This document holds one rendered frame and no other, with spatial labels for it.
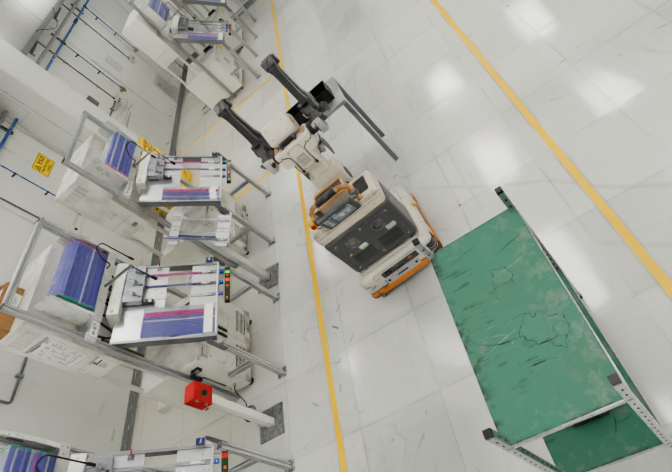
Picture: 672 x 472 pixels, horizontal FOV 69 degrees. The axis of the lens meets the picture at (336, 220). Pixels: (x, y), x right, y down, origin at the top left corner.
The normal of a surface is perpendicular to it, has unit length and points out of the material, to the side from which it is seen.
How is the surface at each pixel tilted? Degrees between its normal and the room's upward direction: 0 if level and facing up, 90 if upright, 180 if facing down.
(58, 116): 90
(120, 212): 90
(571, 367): 0
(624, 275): 0
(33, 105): 90
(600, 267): 0
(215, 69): 90
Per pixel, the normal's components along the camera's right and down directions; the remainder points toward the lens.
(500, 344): -0.61, -0.51
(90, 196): 0.15, 0.68
